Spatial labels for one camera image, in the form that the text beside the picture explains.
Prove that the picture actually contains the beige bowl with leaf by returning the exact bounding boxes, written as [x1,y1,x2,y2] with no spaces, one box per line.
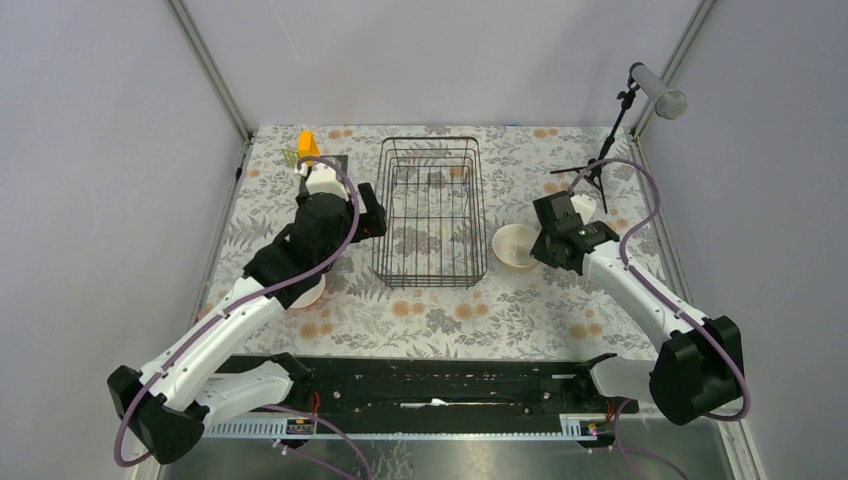
[491,224,539,270]

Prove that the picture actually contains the orange glossy bowl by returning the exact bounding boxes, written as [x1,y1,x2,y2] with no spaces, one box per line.
[288,275,326,310]

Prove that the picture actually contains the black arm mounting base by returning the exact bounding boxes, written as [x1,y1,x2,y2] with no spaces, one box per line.
[182,354,710,437]

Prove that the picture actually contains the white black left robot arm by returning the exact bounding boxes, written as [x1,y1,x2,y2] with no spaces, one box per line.
[107,178,386,468]

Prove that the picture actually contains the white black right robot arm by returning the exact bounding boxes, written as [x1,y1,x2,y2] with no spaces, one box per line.
[531,191,750,425]

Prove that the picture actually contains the green yellow grid plate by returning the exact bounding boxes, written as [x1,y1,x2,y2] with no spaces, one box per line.
[282,149,300,168]

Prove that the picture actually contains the orange plastic block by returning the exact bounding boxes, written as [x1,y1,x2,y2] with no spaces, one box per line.
[297,130,321,159]

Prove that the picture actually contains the floral patterned table mat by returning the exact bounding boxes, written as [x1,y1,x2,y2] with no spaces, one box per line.
[207,125,655,360]

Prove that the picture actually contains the silver microphone on black stand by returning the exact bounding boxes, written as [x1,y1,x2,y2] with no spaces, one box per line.
[550,62,688,213]

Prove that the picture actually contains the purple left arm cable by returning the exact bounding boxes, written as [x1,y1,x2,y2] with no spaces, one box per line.
[113,156,376,480]

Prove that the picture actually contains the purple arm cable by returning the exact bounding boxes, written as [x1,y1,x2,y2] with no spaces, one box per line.
[113,156,376,480]
[566,157,753,480]

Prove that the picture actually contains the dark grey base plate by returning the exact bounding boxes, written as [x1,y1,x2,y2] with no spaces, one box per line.
[309,155,349,176]

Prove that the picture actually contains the black wire dish rack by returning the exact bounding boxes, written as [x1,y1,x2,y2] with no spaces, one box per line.
[371,136,488,288]

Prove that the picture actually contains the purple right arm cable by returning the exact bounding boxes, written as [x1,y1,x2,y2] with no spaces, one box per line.
[566,157,753,480]

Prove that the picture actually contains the aluminium frame rail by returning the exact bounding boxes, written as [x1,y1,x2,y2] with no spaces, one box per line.
[164,0,254,144]

